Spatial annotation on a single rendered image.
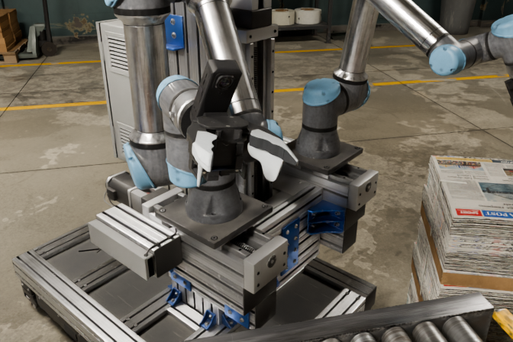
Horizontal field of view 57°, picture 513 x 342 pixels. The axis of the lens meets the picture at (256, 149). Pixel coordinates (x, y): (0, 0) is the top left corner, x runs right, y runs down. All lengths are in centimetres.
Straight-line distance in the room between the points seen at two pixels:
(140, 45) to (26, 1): 669
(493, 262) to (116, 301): 131
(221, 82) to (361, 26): 95
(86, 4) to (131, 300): 604
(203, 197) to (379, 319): 50
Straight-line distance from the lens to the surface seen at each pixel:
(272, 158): 63
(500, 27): 133
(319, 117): 150
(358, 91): 160
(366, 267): 244
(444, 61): 125
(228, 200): 119
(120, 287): 202
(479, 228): 135
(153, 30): 102
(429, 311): 105
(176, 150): 83
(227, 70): 63
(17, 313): 238
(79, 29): 763
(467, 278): 144
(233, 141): 64
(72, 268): 218
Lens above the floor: 148
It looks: 25 degrees down
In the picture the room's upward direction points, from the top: straight up
